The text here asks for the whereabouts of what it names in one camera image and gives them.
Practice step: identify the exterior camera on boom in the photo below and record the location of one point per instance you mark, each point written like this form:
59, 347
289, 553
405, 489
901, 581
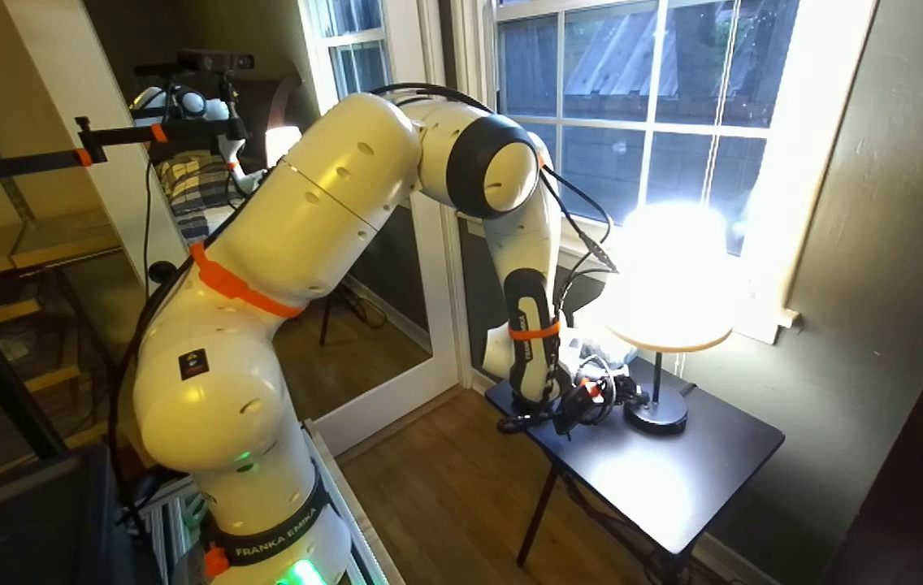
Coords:
188, 103

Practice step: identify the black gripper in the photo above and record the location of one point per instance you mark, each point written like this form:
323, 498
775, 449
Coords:
587, 392

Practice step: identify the black side table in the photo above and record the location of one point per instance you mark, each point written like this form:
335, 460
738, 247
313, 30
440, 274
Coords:
678, 475

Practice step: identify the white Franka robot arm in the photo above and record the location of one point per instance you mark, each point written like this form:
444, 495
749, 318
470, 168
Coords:
266, 272

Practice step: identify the white framed leaning mirror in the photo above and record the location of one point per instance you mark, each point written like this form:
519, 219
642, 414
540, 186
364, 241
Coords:
375, 347

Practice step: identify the white framed window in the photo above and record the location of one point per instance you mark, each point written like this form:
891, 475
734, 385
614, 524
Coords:
635, 109

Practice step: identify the robot mounting cart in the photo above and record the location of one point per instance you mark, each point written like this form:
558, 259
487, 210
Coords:
358, 508

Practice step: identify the table lamp with white shade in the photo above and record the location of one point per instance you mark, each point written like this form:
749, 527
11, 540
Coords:
674, 280

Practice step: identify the black camera boom bar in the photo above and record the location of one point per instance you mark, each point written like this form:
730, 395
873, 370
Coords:
18, 165

